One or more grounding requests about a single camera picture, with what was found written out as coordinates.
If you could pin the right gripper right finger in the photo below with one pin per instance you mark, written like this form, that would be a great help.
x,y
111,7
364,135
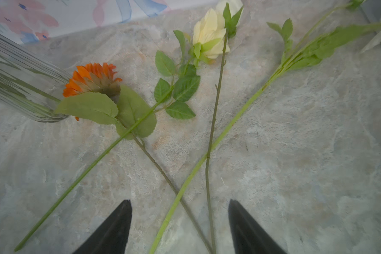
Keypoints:
x,y
247,235

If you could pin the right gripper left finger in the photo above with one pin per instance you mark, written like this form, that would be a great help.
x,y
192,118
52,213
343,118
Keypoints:
x,y
111,237

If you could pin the orange rose stem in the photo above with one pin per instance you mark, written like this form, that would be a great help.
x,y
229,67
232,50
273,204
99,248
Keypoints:
x,y
184,91

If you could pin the clear grey glass vase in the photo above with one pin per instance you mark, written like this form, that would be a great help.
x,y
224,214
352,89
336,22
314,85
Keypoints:
x,y
29,84

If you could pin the white flower stem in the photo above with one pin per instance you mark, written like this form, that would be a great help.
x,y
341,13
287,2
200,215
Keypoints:
x,y
306,53

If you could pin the orange marigold flower stem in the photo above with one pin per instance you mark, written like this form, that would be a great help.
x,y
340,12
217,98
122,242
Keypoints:
x,y
95,94

